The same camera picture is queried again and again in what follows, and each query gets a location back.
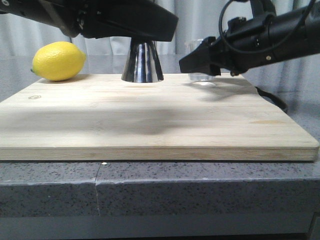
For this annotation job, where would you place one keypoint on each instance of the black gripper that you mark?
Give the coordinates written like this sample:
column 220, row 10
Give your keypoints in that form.
column 62, row 14
column 237, row 49

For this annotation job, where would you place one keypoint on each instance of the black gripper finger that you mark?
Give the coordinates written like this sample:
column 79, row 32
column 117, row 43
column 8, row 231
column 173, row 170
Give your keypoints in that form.
column 139, row 19

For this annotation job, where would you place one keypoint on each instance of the small glass beaker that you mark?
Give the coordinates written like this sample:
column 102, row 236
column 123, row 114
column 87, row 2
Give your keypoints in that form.
column 200, row 77

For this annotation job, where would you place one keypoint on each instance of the steel double jigger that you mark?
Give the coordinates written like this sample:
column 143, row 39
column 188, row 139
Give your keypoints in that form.
column 143, row 63

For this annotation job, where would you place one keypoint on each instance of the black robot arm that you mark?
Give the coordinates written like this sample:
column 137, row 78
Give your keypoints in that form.
column 293, row 35

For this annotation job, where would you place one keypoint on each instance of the yellow lemon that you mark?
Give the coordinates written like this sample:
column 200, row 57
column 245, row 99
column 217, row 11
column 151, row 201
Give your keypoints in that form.
column 58, row 61

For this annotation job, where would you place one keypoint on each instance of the grey curtain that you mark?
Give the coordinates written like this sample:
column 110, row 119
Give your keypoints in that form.
column 198, row 19

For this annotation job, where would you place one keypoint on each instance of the wooden cutting board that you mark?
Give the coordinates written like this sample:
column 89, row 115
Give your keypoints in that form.
column 102, row 117

